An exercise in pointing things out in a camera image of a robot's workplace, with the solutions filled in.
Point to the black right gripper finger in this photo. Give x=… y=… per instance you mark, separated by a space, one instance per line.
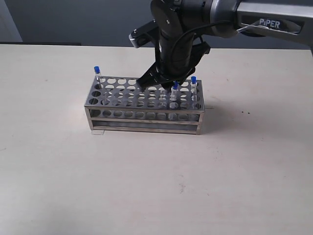
x=150 y=78
x=170 y=83

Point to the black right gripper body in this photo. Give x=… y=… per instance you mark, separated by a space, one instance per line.
x=180 y=23

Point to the blue capped tube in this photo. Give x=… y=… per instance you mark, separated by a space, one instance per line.
x=173 y=97
x=194 y=88
x=99 y=78

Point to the blue capped tube front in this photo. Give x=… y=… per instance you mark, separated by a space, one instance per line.
x=99 y=78

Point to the silver Piper robot arm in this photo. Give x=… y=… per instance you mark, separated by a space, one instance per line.
x=290 y=22

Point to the stainless steel test tube rack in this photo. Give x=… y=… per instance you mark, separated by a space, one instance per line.
x=121 y=106

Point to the clear tape piece on table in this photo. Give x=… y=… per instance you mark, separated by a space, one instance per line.
x=97 y=132

